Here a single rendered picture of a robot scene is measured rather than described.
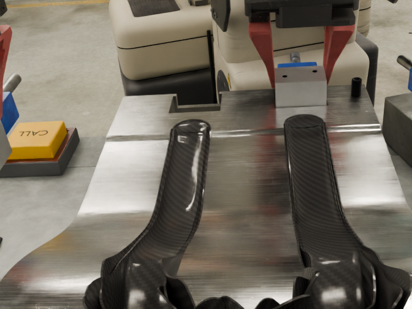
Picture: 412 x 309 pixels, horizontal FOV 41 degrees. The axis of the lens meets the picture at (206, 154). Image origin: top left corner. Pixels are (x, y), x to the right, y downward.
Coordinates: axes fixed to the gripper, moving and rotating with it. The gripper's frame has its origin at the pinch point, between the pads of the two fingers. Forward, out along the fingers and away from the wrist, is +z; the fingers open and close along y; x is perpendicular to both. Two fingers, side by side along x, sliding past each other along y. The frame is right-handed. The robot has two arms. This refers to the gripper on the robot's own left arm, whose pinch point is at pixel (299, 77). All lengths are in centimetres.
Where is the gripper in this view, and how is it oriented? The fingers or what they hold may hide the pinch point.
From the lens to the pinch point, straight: 58.0
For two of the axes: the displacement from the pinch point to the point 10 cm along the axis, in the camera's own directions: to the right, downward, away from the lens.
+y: 9.9, -0.3, -1.2
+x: 0.8, -5.5, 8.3
